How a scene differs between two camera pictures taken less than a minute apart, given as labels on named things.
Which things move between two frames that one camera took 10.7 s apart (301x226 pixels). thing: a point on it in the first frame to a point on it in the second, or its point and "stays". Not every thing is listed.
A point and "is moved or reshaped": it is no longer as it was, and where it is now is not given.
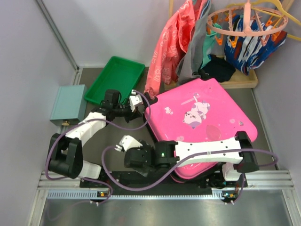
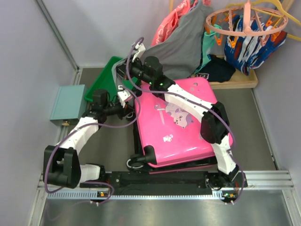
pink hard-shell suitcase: [198, 111] is moved or reshaped
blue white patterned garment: [249, 43] stays
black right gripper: [145, 146] to [122, 70]
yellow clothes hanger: [284, 12] stays
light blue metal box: [70, 106] stays
